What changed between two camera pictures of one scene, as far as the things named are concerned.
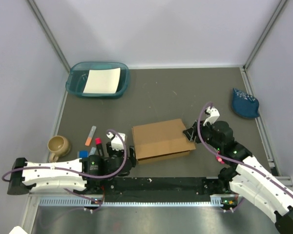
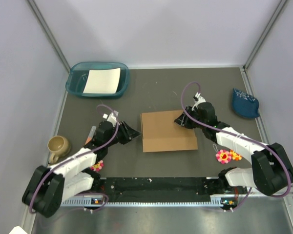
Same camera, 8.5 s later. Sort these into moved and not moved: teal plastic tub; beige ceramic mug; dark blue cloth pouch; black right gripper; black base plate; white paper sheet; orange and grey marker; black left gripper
Moved: black left gripper; black right gripper
Not moved: white paper sheet; orange and grey marker; dark blue cloth pouch; black base plate; beige ceramic mug; teal plastic tub
